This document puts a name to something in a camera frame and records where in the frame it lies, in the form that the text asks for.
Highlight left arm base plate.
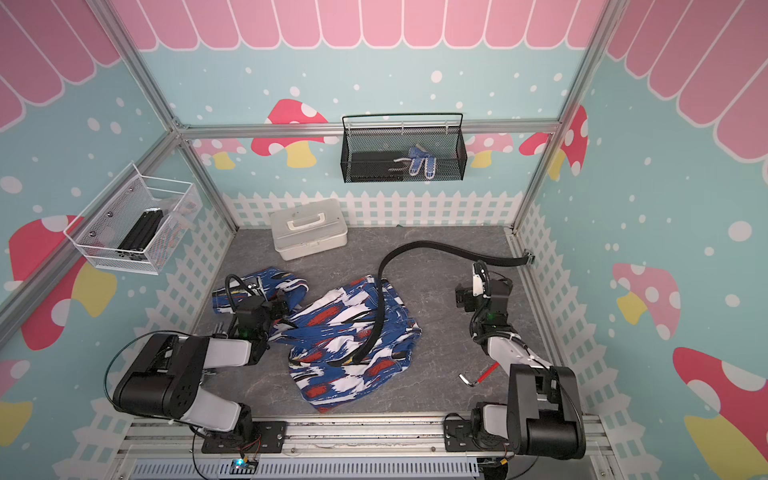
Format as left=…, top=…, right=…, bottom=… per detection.
left=201, top=420, right=288, bottom=454

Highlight white plastic storage box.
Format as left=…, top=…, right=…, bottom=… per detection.
left=269, top=199, right=348, bottom=261

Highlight black case in white basket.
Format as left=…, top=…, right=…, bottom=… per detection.
left=117, top=208, right=164, bottom=261

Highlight white wire wall basket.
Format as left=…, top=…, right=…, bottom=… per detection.
left=64, top=164, right=203, bottom=275

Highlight red handled hex key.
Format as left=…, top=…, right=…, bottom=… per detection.
left=458, top=362, right=499, bottom=388

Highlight small green circuit board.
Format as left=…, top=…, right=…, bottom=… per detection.
left=229, top=458, right=259, bottom=476

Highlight white slotted cable duct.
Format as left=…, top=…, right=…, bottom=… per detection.
left=127, top=457, right=482, bottom=479

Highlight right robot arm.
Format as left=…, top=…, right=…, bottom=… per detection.
left=455, top=261, right=587, bottom=460

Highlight black leather belt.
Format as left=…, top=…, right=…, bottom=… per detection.
left=323, top=239, right=536, bottom=367

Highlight black wire wall basket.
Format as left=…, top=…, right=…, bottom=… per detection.
left=340, top=112, right=468, bottom=183

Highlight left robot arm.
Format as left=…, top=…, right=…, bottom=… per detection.
left=109, top=275, right=290, bottom=454

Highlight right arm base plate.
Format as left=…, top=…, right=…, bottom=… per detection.
left=442, top=415, right=514, bottom=455

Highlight black box in black basket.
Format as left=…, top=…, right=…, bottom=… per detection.
left=346, top=152, right=406, bottom=183

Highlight blue white red patterned trousers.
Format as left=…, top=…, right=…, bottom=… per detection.
left=211, top=267, right=421, bottom=413

